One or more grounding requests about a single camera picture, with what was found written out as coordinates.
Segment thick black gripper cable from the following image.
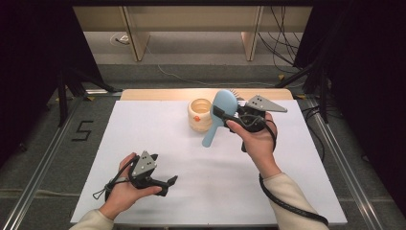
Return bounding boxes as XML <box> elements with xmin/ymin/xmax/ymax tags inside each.
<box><xmin>259</xmin><ymin>118</ymin><xmax>329</xmax><ymax>226</ymax></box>

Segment light blue hairbrush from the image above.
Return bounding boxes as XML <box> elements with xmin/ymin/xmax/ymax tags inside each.
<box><xmin>201</xmin><ymin>88</ymin><xmax>241</xmax><ymax>149</ymax></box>

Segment round white floor outlet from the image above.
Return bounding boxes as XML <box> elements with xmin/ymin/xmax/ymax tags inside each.
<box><xmin>109</xmin><ymin>31</ymin><xmax>131</xmax><ymax>46</ymax></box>

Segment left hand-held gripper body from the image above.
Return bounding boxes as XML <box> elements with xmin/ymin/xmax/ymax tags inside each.
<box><xmin>128</xmin><ymin>149</ymin><xmax>161</xmax><ymax>190</ymax></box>

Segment white table sheet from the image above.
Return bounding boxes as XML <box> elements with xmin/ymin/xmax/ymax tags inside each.
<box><xmin>70</xmin><ymin>99</ymin><xmax>349</xmax><ymax>224</ymax></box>

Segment person's left hand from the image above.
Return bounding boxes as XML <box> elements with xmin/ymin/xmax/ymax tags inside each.
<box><xmin>99</xmin><ymin>151</ymin><xmax>163</xmax><ymax>221</ymax></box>

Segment dark curtain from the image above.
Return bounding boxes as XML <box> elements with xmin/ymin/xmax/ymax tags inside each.
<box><xmin>0</xmin><ymin>0</ymin><xmax>106</xmax><ymax>167</ymax></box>
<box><xmin>292</xmin><ymin>0</ymin><xmax>406</xmax><ymax>219</ymax></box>

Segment cream ribbed cup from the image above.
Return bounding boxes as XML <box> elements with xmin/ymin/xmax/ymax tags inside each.
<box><xmin>187</xmin><ymin>98</ymin><xmax>214</xmax><ymax>133</ymax></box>

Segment metal floor rail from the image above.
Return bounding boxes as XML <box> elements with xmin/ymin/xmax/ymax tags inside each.
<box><xmin>0</xmin><ymin>95</ymin><xmax>84</xmax><ymax>230</ymax></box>
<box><xmin>296</xmin><ymin>97</ymin><xmax>386</xmax><ymax>230</ymax></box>

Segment black hanging cables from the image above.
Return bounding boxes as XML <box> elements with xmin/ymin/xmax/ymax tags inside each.
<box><xmin>257</xmin><ymin>5</ymin><xmax>305</xmax><ymax>75</ymax></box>

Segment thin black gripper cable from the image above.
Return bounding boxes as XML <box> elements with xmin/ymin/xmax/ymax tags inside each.
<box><xmin>92</xmin><ymin>154</ymin><xmax>142</xmax><ymax>201</ymax></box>

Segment wooden shelf unit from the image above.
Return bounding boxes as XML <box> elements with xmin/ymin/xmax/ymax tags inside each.
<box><xmin>73</xmin><ymin>5</ymin><xmax>313</xmax><ymax>63</ymax></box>

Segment black metal stand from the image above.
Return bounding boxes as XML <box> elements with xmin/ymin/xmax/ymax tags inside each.
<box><xmin>273</xmin><ymin>58</ymin><xmax>330</xmax><ymax>125</ymax></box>
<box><xmin>56</xmin><ymin>66</ymin><xmax>124</xmax><ymax>128</ymax></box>

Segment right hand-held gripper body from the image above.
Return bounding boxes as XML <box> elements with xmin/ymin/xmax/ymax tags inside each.
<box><xmin>237</xmin><ymin>94</ymin><xmax>288</xmax><ymax>153</ymax></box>

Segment person's right hand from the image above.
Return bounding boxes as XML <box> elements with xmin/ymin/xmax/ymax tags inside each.
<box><xmin>225</xmin><ymin>111</ymin><xmax>283</xmax><ymax>180</ymax></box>

